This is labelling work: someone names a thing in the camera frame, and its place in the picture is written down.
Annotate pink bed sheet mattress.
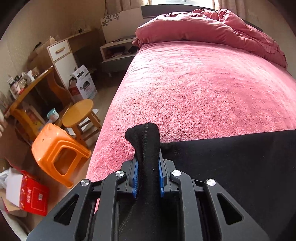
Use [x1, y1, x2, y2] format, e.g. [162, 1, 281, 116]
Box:
[86, 41, 295, 181]

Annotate right floral curtain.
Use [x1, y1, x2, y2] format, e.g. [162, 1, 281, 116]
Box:
[218, 0, 246, 19]

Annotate wooden desk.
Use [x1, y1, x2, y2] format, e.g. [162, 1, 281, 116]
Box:
[9, 66, 73, 144]

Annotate white bedside nightstand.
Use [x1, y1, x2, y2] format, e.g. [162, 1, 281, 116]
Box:
[100, 36, 139, 75]

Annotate floral curtain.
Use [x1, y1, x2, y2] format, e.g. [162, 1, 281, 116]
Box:
[218, 0, 246, 19]
[105, 0, 152, 15]

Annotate black embroidered pants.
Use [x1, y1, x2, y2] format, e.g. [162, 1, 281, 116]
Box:
[119, 123, 295, 240]

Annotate red cardboard box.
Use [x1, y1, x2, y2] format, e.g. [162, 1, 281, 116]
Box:
[1, 168, 49, 216]

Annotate white appliance box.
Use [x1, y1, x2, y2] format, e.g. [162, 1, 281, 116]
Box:
[69, 65, 97, 103]

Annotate dark bed headboard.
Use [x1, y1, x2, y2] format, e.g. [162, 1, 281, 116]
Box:
[141, 4, 263, 32]

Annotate round wooden stool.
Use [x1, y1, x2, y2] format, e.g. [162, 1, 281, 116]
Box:
[62, 99, 102, 147]

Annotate orange plastic stool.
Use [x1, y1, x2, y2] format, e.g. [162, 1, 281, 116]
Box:
[32, 123, 91, 189]

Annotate white floral headboard panel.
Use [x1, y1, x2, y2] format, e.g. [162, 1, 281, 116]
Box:
[101, 8, 144, 43]

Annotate red crumpled duvet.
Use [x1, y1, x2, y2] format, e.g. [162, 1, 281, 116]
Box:
[133, 9, 287, 68]

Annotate left floral curtain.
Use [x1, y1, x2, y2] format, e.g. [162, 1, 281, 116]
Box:
[105, 0, 152, 15]

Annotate white drawer cabinet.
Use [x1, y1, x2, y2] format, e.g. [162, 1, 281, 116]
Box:
[28, 29, 98, 90]

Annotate teal lidded cup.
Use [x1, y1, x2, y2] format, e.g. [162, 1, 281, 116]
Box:
[47, 108, 60, 123]

